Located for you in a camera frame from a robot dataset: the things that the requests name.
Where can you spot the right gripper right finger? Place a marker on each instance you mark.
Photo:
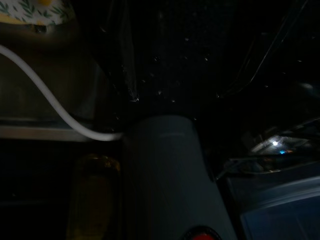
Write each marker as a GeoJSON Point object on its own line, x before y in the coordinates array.
{"type": "Point", "coordinates": [240, 50]}

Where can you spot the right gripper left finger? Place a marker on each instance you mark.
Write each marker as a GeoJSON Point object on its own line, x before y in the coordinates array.
{"type": "Point", "coordinates": [110, 50]}

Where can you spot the floral ceramic plate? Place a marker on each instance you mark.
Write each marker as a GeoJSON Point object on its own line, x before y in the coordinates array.
{"type": "Point", "coordinates": [25, 10]}

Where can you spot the stainless steel sink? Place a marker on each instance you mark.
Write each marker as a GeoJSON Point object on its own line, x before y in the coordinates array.
{"type": "Point", "coordinates": [25, 100]}

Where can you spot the grey water filter canister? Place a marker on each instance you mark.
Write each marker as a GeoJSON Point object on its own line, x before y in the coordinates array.
{"type": "Point", "coordinates": [170, 175]}

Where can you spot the yellow dish soap bottle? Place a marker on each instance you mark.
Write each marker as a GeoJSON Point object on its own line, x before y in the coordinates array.
{"type": "Point", "coordinates": [92, 195]}

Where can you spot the white plastic drawer tower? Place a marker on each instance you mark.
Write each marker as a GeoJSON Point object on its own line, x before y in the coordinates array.
{"type": "Point", "coordinates": [280, 215]}

